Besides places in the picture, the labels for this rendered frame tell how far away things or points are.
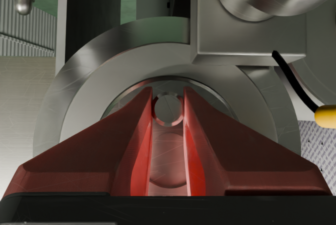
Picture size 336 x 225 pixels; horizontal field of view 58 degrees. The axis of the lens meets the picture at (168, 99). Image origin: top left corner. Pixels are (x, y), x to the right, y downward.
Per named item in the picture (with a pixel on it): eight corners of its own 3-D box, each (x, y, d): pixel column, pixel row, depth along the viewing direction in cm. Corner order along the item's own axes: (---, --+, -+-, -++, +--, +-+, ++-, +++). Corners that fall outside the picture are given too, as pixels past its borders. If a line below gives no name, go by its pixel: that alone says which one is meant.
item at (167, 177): (97, 240, 14) (86, 82, 15) (105, 225, 16) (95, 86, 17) (254, 225, 15) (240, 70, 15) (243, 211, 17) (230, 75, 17)
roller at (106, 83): (266, 32, 16) (291, 251, 16) (199, 82, 42) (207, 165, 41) (48, 50, 16) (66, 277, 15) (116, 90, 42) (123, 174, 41)
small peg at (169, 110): (192, 115, 12) (162, 133, 12) (186, 115, 15) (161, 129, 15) (174, 84, 12) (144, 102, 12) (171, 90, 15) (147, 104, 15)
